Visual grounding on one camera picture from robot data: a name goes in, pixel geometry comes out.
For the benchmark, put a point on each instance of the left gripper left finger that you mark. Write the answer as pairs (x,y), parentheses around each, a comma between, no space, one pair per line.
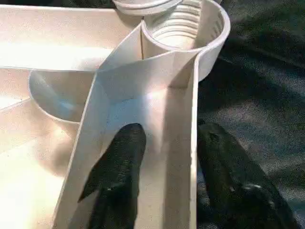
(119,171)

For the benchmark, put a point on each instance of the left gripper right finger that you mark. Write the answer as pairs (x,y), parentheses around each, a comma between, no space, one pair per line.
(233,179)

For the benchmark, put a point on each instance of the white plastic table top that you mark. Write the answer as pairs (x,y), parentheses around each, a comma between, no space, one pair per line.
(143,83)

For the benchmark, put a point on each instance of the white plastic table leg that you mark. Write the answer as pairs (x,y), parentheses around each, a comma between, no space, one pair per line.
(145,6)

